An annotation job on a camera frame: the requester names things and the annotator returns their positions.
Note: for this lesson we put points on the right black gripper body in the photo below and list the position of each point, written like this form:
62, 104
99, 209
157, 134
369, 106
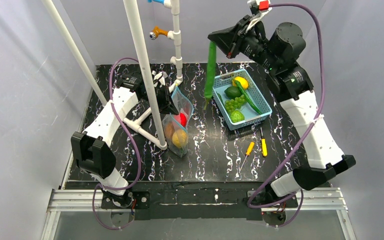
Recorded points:
235, 40

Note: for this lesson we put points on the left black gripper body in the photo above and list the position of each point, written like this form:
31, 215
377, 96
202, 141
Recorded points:
160, 93

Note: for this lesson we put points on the orange fruit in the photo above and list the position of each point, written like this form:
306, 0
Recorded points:
243, 82

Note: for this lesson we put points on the thin green bean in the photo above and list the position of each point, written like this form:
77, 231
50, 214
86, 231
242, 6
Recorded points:
247, 97

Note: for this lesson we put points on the clear zip top bag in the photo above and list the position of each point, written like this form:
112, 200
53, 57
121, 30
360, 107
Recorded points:
175, 126

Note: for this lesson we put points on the red tomato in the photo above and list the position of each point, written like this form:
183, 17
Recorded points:
182, 119

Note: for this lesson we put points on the yellow lemon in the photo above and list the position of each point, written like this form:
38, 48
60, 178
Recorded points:
180, 138

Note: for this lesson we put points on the long green cucumber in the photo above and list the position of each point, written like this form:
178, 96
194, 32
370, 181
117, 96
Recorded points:
210, 73

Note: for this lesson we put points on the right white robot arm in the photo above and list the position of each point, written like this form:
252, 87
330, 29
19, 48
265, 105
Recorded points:
294, 91

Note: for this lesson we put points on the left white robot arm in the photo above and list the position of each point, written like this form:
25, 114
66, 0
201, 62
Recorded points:
91, 147

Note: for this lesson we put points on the orange webcam on pipe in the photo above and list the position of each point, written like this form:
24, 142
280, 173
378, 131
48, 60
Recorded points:
156, 32

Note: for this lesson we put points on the light blue plastic basket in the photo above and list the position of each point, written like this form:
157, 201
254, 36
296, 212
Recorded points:
251, 117

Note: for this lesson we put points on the green grape bunch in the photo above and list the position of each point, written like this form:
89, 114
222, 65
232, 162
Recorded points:
235, 104

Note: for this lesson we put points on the blue clip on pipe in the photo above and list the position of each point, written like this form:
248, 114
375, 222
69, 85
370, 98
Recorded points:
156, 1

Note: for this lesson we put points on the light green vegetable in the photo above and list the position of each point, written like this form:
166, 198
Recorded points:
236, 116

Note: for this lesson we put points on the white PVC pipe frame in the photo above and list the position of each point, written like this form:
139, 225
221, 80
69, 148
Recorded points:
149, 124

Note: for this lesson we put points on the orange handled screwdriver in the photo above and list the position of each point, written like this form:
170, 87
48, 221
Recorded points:
247, 153

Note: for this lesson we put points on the yellow handled screwdriver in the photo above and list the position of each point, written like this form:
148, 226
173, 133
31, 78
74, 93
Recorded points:
264, 149

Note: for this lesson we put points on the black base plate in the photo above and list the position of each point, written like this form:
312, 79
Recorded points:
150, 200

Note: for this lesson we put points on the aluminium rail frame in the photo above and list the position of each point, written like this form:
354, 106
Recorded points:
318, 199

